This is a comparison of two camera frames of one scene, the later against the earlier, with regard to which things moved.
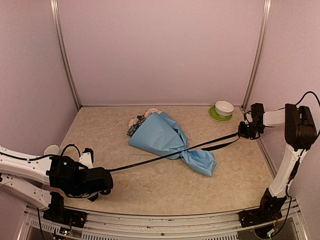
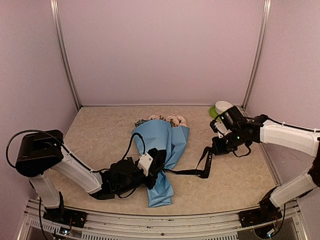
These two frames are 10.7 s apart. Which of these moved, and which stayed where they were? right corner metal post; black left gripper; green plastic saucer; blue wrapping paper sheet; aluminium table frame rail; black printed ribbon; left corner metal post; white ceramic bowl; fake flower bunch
Moved: blue wrapping paper sheet; black left gripper; black printed ribbon; fake flower bunch
Stayed: right corner metal post; left corner metal post; white ceramic bowl; green plastic saucer; aluminium table frame rail
